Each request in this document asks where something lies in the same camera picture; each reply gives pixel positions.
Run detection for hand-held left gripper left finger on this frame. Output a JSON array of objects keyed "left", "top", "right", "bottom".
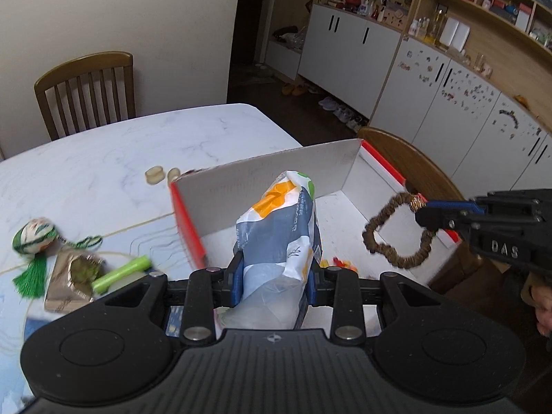
[{"left": 92, "top": 251, "right": 246, "bottom": 346}]

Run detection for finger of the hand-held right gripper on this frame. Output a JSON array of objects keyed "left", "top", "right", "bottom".
[
  {"left": 424, "top": 199, "right": 486, "bottom": 216},
  {"left": 415, "top": 207, "right": 474, "bottom": 243}
]

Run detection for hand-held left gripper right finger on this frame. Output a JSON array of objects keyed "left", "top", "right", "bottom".
[{"left": 303, "top": 263, "right": 433, "bottom": 341}]

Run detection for white grey orange snack bag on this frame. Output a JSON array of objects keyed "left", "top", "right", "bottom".
[{"left": 218, "top": 170, "right": 324, "bottom": 332}]

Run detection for brown hair scrunchie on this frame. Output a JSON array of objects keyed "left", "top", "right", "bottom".
[{"left": 362, "top": 193, "right": 434, "bottom": 269}]

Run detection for red cardboard box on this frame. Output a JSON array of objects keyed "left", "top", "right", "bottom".
[{"left": 169, "top": 138, "right": 460, "bottom": 333}]

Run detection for gold foil packet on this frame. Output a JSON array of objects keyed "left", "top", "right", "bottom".
[{"left": 44, "top": 248, "right": 108, "bottom": 315}]

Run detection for embroidered sachet with green tassel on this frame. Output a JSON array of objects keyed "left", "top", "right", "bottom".
[{"left": 11, "top": 217, "right": 104, "bottom": 299}]

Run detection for person's right hand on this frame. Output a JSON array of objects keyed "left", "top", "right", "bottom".
[{"left": 531, "top": 284, "right": 552, "bottom": 338}]

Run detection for orange plastic item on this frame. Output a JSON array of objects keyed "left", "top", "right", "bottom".
[{"left": 321, "top": 256, "right": 358, "bottom": 273}]

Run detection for wooden curved-back chair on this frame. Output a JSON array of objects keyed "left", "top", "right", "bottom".
[{"left": 357, "top": 126, "right": 469, "bottom": 205}]

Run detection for blue printed card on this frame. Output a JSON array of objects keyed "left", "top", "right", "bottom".
[{"left": 166, "top": 306, "right": 184, "bottom": 337}]

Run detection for long white cabinet with stickers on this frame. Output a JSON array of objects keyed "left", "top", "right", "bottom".
[{"left": 371, "top": 37, "right": 552, "bottom": 199}]

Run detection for green tube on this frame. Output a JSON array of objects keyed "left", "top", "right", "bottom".
[{"left": 91, "top": 256, "right": 152, "bottom": 296}]

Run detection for white shoes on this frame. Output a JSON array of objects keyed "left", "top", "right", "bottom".
[{"left": 334, "top": 106, "right": 369, "bottom": 132}]

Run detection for white boxes on counter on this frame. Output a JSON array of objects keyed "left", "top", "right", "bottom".
[{"left": 442, "top": 17, "right": 471, "bottom": 50}]

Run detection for white open shelf cabinet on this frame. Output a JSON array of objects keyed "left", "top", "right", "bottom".
[{"left": 264, "top": 26, "right": 306, "bottom": 80}]

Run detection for wooden slat-back chair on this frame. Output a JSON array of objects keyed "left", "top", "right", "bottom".
[{"left": 33, "top": 51, "right": 136, "bottom": 141}]

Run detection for wooden wall shelf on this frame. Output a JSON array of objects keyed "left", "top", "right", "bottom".
[{"left": 405, "top": 0, "right": 552, "bottom": 130}]

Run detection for white cabinet with black handles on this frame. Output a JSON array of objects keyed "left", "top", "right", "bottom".
[{"left": 297, "top": 3, "right": 406, "bottom": 117}]

